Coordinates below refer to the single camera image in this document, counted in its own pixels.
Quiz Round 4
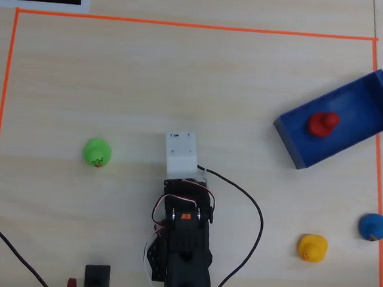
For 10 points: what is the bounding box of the blue plastic box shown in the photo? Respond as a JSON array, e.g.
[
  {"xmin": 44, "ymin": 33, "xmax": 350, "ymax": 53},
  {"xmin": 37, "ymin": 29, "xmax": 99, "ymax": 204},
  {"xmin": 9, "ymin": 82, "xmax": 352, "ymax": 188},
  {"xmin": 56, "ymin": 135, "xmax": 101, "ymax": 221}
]
[{"xmin": 270, "ymin": 61, "xmax": 383, "ymax": 176}]

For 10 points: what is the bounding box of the green rubber duck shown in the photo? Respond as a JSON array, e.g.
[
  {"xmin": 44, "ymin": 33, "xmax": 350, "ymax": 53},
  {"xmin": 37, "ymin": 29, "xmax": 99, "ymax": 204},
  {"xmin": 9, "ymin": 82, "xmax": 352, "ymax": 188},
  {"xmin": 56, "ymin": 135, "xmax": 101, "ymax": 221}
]
[{"xmin": 81, "ymin": 137, "xmax": 113, "ymax": 171}]

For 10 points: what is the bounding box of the black camera stand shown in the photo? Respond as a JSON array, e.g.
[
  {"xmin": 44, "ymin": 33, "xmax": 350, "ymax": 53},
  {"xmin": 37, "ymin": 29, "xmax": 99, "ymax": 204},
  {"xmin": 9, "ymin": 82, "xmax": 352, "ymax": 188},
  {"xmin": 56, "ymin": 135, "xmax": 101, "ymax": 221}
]
[{"xmin": 83, "ymin": 263, "xmax": 112, "ymax": 287}]

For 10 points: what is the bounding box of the blue rubber duck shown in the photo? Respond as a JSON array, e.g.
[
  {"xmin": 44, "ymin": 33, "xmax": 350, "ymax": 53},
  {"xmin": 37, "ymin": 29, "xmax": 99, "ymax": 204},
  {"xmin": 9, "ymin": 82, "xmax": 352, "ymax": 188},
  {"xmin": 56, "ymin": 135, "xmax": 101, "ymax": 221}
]
[{"xmin": 357, "ymin": 212, "xmax": 383, "ymax": 242}]

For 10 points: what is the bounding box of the white camera box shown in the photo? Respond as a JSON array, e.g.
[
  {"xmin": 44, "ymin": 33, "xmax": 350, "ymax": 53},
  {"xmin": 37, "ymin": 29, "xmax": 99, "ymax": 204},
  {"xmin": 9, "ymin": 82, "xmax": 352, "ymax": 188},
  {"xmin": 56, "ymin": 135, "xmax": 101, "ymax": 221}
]
[{"xmin": 162, "ymin": 130, "xmax": 201, "ymax": 178}]

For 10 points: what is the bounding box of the black camera cable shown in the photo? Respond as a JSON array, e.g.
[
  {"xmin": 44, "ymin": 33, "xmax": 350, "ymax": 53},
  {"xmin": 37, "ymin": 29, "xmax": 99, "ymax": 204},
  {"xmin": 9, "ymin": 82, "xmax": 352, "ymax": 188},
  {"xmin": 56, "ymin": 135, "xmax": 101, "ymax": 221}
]
[{"xmin": 188, "ymin": 164, "xmax": 268, "ymax": 287}]

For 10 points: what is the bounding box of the red rubber duck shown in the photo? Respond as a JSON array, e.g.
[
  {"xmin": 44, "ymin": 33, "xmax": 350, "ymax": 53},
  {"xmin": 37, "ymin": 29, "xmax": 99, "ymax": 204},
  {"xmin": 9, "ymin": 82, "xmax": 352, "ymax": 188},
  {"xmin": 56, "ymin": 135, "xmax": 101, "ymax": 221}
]
[{"xmin": 306, "ymin": 109, "xmax": 341, "ymax": 140}]

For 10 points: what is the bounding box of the yellow rubber duck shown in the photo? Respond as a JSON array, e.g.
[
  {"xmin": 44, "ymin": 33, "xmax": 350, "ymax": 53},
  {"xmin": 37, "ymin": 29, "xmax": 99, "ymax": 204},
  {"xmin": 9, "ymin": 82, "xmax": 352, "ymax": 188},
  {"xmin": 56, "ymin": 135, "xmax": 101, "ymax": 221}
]
[{"xmin": 296, "ymin": 233, "xmax": 330, "ymax": 265}]

